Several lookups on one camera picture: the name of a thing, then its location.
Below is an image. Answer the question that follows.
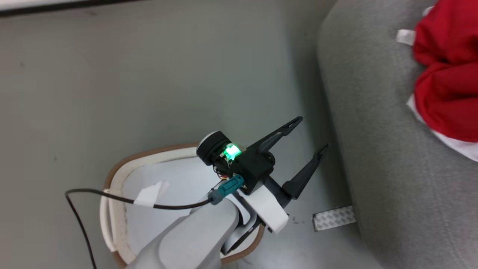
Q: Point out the teal cable connector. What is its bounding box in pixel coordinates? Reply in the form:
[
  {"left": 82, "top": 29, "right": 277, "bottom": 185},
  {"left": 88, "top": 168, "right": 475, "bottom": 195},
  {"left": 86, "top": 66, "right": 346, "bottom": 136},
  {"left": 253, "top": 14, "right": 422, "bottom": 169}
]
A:
[{"left": 208, "top": 176, "right": 245, "bottom": 204}]

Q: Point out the light grey fabric sofa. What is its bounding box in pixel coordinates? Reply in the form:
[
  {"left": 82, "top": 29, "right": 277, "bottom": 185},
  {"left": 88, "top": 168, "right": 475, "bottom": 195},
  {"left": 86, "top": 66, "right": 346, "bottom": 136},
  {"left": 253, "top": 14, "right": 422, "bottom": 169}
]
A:
[{"left": 317, "top": 0, "right": 478, "bottom": 269}]

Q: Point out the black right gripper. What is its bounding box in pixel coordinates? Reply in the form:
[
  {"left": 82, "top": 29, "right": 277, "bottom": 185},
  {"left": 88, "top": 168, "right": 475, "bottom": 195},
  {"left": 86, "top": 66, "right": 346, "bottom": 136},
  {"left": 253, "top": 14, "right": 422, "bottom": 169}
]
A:
[{"left": 196, "top": 116, "right": 330, "bottom": 207}]

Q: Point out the dark baseboard strip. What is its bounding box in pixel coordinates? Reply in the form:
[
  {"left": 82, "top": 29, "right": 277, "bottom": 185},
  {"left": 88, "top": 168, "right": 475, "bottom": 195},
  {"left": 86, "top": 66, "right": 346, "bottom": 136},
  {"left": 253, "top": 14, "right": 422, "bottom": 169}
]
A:
[{"left": 0, "top": 0, "right": 127, "bottom": 17}]

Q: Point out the grey patterned floor tape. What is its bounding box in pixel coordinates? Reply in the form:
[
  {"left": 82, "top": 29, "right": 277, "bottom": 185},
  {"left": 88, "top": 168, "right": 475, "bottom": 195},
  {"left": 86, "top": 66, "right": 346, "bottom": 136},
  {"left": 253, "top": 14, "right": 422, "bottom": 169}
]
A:
[{"left": 313, "top": 205, "right": 357, "bottom": 232}]

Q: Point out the white cloth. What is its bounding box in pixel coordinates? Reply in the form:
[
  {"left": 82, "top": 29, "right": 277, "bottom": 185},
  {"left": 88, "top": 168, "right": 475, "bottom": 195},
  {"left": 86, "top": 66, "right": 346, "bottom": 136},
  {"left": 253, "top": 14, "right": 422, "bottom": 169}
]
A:
[{"left": 406, "top": 94, "right": 478, "bottom": 162}]

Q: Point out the white fabric tag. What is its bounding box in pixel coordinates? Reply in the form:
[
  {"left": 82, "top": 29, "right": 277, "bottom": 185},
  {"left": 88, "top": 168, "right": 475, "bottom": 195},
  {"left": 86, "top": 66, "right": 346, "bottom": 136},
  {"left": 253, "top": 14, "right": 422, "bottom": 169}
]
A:
[{"left": 396, "top": 29, "right": 416, "bottom": 46}]

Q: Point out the white laundry basket brown rim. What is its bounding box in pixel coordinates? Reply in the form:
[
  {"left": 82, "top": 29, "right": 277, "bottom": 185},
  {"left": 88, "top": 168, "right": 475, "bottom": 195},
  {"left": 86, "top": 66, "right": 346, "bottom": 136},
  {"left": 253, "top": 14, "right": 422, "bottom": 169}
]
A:
[{"left": 100, "top": 143, "right": 266, "bottom": 269}]

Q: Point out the red clothing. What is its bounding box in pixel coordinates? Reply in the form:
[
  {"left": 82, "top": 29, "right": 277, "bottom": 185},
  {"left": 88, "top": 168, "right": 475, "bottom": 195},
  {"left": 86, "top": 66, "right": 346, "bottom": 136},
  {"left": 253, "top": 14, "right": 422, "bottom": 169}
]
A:
[{"left": 413, "top": 0, "right": 478, "bottom": 143}]

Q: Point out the thin black cable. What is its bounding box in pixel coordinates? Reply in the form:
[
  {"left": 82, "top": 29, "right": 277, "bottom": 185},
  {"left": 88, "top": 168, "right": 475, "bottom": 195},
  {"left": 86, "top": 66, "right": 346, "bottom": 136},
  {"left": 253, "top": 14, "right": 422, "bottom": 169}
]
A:
[{"left": 65, "top": 188, "right": 215, "bottom": 269}]

